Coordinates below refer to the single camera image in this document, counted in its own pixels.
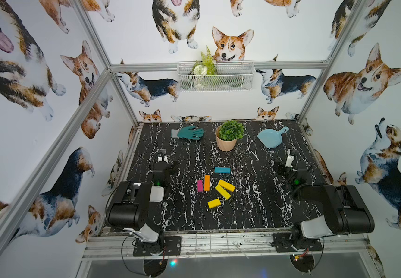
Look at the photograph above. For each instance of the magenta building block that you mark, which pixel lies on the magenta building block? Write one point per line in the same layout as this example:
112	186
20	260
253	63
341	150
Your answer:
200	186

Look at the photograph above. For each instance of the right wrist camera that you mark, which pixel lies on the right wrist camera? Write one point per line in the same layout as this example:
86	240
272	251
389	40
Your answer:
290	158

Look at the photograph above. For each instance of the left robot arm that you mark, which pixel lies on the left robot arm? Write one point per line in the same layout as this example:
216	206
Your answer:
129	204

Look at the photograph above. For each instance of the orange building block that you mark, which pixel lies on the orange building block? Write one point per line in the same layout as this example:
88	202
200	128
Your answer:
207	183

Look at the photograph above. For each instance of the teal work glove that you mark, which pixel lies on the teal work glove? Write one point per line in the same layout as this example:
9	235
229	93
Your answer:
189	132

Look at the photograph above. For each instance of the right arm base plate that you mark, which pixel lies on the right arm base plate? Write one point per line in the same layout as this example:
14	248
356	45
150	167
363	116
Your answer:
287	243

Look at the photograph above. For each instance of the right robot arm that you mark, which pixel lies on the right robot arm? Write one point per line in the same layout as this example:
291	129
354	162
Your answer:
344	212

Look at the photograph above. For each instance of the potted green plant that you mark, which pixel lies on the potted green plant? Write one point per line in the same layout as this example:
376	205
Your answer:
228	133

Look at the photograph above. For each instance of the white wire basket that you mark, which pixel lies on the white wire basket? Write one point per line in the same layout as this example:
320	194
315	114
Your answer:
231	76

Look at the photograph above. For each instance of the teal building block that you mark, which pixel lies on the teal building block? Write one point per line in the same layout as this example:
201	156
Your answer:
222	170

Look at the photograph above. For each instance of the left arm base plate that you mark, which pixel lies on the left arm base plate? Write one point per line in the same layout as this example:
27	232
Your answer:
167	246

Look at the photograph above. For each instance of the yellow long block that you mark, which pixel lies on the yellow long block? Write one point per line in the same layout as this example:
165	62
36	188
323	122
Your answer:
222	192
226	185

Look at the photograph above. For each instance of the teal dustpan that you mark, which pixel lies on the teal dustpan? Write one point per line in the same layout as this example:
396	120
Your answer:
272	138

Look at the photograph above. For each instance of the yellow short block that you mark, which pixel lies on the yellow short block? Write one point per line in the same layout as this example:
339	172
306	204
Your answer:
214	203

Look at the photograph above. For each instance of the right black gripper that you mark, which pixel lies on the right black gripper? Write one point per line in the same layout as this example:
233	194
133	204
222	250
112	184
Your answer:
282	167

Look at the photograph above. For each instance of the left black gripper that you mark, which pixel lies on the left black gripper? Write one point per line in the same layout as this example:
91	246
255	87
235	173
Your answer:
162	165

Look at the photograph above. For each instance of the fern and white flower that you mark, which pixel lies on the fern and white flower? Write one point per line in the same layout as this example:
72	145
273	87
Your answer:
204	71

